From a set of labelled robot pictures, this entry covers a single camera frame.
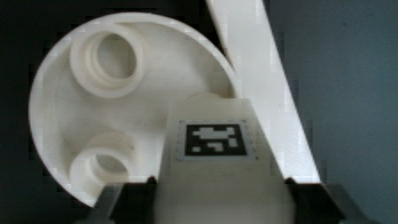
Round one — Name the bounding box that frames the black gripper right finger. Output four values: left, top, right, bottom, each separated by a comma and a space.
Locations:
284, 178, 371, 224

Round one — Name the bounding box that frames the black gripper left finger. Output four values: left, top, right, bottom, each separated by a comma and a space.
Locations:
87, 177, 156, 224

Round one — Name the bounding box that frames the white right fence rail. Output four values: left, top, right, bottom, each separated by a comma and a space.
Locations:
206, 0, 321, 183

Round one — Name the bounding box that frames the white stool leg with tag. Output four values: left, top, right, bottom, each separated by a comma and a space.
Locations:
154, 96, 295, 224

